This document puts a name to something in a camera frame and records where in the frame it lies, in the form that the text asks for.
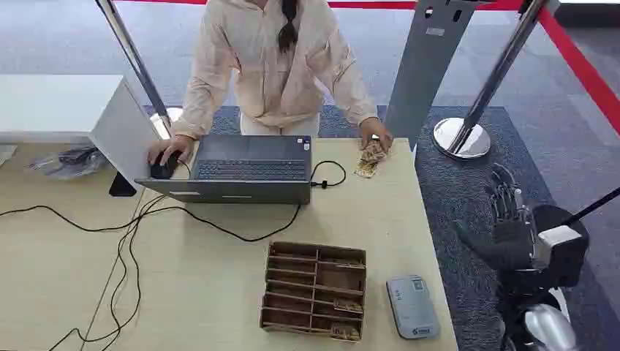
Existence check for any person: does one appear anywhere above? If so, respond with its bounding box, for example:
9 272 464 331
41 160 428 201
172 0 379 141

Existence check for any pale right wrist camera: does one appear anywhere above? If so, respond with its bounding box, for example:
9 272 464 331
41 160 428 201
532 224 584 265

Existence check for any white paper piece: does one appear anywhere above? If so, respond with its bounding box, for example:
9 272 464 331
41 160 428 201
0 144 18 169

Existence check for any grey card reader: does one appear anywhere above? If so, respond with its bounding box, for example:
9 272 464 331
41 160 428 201
385 275 442 341

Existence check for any looped black cable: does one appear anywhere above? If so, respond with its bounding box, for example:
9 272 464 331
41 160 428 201
48 193 168 351

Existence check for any thin pale cable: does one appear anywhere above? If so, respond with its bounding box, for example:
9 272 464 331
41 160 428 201
80 189 146 351

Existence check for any black laptop cable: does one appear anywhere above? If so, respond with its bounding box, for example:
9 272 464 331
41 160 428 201
309 160 347 190

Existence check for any clear plastic bag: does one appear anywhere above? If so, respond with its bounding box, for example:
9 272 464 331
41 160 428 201
26 146 110 181

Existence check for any black stand foot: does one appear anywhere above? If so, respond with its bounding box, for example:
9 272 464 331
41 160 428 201
108 172 138 198

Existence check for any stack of patterned cards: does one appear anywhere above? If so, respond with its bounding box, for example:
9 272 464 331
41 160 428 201
354 139 388 179

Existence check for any white box stand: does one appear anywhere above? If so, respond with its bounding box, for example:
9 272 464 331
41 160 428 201
0 74 162 190

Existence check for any black computer mouse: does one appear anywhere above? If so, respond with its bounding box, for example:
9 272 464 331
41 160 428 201
150 150 183 181

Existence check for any long black cable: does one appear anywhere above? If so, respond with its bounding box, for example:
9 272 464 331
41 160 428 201
0 203 302 244

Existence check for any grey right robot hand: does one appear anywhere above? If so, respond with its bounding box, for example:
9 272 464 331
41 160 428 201
483 163 537 273

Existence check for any chrome stanchion post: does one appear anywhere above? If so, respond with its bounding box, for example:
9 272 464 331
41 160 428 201
432 0 551 160
94 0 184 141

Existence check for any grey laptop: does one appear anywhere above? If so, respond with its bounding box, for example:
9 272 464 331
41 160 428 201
135 134 314 205

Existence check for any red barrier belt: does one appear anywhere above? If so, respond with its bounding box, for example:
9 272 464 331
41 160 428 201
536 7 620 137

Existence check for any grey sign pillar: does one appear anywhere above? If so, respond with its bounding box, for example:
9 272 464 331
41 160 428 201
382 0 491 149

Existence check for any patterned card stack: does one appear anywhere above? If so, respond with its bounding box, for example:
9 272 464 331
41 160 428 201
331 322 363 342
333 298 364 314

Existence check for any person's left hand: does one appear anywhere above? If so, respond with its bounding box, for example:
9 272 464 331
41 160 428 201
359 117 394 152

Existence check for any person's right hand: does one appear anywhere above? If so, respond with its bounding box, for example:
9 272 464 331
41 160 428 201
147 135 196 167

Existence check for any black rod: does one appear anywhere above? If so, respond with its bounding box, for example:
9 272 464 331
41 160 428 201
562 186 620 227

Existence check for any wooden card box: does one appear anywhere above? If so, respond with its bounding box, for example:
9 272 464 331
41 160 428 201
259 241 368 344

